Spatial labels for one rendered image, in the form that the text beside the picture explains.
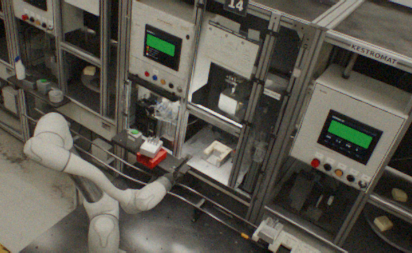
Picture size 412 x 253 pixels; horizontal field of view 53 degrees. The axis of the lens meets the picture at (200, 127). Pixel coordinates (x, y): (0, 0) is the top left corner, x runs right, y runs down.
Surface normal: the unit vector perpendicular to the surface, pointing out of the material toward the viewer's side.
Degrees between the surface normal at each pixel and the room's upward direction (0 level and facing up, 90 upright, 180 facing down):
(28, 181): 0
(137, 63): 90
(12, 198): 0
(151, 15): 90
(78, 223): 0
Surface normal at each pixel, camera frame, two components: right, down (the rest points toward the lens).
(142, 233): 0.14, -0.79
